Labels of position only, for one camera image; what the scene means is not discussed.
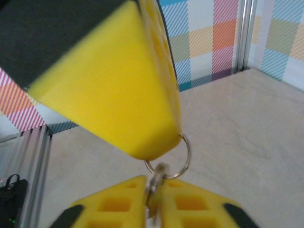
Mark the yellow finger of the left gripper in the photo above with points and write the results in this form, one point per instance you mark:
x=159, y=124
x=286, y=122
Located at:
x=107, y=83
x=161, y=40

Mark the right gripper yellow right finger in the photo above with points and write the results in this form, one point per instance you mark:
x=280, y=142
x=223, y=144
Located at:
x=166, y=213

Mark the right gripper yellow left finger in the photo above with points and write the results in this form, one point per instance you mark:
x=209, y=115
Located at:
x=133, y=192

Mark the small silver key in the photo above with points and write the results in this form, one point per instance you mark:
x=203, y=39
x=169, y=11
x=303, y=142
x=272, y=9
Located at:
x=154, y=187

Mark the aluminium corner post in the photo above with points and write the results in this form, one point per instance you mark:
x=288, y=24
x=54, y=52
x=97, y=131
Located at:
x=245, y=35

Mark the aluminium rail frame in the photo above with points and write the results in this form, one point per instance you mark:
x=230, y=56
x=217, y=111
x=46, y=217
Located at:
x=38, y=178

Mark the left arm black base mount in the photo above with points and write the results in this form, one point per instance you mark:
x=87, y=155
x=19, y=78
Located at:
x=16, y=202

